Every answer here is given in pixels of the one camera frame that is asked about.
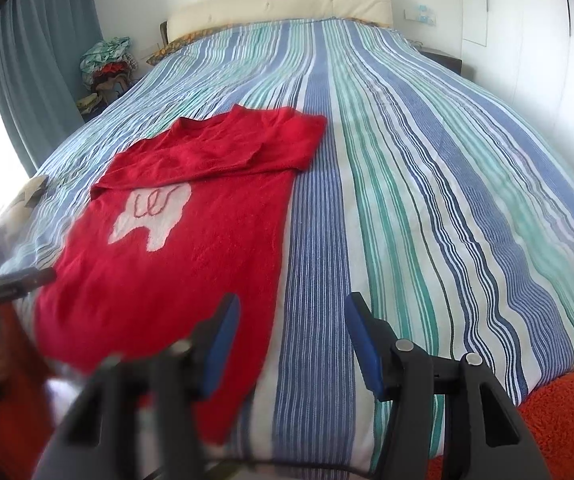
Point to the red knit sweater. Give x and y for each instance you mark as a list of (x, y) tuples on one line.
[(167, 290)]

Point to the striped bed cover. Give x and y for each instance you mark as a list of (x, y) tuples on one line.
[(417, 200)]

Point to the cream padded headboard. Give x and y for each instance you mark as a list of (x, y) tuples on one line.
[(287, 7)]

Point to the pile of clothes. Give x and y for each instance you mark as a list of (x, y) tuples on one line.
[(109, 67)]

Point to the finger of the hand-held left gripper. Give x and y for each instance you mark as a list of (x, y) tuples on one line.
[(29, 279)]

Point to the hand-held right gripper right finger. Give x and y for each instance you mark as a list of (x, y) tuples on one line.
[(367, 345)]

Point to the yellow floral pillow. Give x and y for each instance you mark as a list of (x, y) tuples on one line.
[(177, 46)]

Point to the wall socket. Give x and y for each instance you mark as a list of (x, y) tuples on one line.
[(421, 15)]

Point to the patterned cushion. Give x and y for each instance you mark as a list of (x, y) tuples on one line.
[(27, 197)]

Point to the blue curtain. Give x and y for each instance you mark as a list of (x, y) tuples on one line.
[(42, 70)]

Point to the white wardrobe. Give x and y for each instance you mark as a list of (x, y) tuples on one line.
[(537, 60)]

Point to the dark nightstand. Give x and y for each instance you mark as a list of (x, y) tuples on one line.
[(442, 62)]

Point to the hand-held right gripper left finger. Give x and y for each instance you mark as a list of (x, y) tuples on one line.
[(219, 345)]

